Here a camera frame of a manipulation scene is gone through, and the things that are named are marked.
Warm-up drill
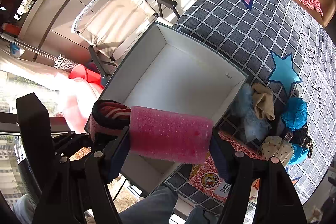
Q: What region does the white polka dot scrunchie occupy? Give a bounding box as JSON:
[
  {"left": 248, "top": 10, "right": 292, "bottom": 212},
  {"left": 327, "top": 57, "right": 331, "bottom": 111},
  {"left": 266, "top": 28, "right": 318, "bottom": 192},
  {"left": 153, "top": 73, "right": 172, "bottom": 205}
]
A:
[{"left": 261, "top": 136, "right": 294, "bottom": 167}]

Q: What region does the pink sponge block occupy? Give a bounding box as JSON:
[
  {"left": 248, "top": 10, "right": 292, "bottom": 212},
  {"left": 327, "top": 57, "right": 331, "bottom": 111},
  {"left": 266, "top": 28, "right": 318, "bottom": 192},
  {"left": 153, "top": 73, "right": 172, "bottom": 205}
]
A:
[{"left": 129, "top": 106, "right": 213, "bottom": 164}]

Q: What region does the person in blue jeans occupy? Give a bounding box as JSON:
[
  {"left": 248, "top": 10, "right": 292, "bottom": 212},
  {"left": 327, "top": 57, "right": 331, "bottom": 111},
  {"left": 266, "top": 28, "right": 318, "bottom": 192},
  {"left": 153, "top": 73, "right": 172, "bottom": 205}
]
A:
[{"left": 119, "top": 186, "right": 218, "bottom": 224}]

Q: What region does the red patterned tissue box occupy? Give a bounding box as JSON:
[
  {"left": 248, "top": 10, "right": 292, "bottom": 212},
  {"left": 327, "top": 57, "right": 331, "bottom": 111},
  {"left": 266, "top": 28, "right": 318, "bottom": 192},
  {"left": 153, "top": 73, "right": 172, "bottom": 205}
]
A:
[{"left": 189, "top": 131, "right": 263, "bottom": 202}]

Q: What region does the pink striped sock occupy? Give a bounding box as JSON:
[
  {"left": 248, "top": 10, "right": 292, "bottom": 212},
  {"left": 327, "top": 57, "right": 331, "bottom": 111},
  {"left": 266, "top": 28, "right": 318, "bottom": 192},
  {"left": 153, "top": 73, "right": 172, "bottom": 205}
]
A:
[{"left": 87, "top": 100, "right": 131, "bottom": 142}]

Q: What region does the leopard print scarf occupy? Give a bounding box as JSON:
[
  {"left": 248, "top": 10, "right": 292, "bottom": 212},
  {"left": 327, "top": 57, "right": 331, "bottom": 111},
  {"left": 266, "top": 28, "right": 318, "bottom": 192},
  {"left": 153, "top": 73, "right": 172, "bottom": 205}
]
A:
[{"left": 291, "top": 124, "right": 314, "bottom": 159}]

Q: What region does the light blue fluffy duster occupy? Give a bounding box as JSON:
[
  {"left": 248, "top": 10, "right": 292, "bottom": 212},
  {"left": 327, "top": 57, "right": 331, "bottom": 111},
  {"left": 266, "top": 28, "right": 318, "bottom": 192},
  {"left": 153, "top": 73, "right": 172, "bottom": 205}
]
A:
[{"left": 231, "top": 84, "right": 270, "bottom": 142}]

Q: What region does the beige folding chair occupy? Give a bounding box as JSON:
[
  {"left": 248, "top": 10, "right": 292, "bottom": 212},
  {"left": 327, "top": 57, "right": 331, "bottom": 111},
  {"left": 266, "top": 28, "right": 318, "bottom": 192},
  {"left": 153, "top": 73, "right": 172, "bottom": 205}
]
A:
[{"left": 71, "top": 0, "right": 180, "bottom": 78}]

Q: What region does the blue cloth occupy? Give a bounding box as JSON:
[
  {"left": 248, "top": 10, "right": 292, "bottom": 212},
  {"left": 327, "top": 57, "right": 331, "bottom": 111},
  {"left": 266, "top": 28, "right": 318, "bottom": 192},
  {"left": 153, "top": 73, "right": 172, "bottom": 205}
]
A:
[
  {"left": 288, "top": 144, "right": 309, "bottom": 165},
  {"left": 280, "top": 97, "right": 307, "bottom": 131}
]

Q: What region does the white open storage box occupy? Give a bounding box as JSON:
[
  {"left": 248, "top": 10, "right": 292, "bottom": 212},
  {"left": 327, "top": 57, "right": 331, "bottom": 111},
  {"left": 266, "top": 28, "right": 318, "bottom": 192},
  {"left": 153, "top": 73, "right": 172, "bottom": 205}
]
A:
[{"left": 84, "top": 21, "right": 249, "bottom": 196}]

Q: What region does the checkered star tablecloth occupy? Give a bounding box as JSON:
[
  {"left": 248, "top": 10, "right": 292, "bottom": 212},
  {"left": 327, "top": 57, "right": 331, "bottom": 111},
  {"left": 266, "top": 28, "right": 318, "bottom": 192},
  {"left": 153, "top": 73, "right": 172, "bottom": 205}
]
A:
[{"left": 174, "top": 0, "right": 335, "bottom": 207}]

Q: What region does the beige sock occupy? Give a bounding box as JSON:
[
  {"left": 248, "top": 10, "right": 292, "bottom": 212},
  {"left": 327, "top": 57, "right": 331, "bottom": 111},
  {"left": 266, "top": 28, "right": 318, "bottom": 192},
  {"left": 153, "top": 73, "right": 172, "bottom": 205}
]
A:
[{"left": 252, "top": 83, "right": 275, "bottom": 121}]

